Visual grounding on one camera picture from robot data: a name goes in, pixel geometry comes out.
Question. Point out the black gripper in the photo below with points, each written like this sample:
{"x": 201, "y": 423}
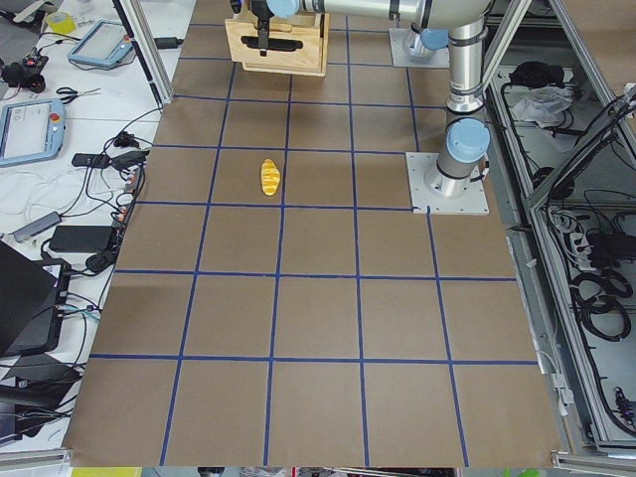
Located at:
{"x": 258, "y": 11}

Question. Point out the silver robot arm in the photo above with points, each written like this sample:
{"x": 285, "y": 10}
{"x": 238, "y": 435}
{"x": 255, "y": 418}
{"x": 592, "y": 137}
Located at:
{"x": 466, "y": 136}
{"x": 421, "y": 43}

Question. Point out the wooden drawer cabinet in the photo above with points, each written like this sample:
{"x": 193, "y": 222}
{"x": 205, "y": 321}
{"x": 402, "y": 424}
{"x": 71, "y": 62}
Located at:
{"x": 283, "y": 54}

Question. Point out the toy bread loaf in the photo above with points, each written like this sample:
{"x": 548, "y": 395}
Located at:
{"x": 270, "y": 177}

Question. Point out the teach pendant far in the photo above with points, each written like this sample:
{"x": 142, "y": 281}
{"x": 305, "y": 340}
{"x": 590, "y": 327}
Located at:
{"x": 105, "y": 46}

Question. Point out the teach pendant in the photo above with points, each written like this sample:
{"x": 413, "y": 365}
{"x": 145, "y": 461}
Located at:
{"x": 32, "y": 131}
{"x": 105, "y": 46}

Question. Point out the yellow tape roll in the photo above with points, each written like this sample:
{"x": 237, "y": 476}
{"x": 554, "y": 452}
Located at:
{"x": 60, "y": 22}

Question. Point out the teach pendant near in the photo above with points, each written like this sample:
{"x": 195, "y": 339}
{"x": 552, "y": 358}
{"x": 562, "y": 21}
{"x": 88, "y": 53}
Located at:
{"x": 32, "y": 131}

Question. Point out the white crumpled cloth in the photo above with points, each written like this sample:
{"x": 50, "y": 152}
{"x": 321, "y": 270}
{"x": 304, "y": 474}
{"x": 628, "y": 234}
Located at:
{"x": 544, "y": 106}

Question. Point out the black power brick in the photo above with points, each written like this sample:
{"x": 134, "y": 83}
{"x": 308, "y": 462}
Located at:
{"x": 81, "y": 238}

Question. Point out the black laptop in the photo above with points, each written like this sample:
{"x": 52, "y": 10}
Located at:
{"x": 32, "y": 295}

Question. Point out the aluminium frame post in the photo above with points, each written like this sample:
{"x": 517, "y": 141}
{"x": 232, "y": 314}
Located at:
{"x": 138, "y": 30}

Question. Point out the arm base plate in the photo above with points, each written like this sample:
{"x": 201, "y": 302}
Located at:
{"x": 433, "y": 193}
{"x": 400, "y": 59}

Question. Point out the black handled scissors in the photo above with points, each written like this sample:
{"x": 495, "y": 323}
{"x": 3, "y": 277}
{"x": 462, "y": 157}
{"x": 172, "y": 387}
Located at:
{"x": 67, "y": 94}

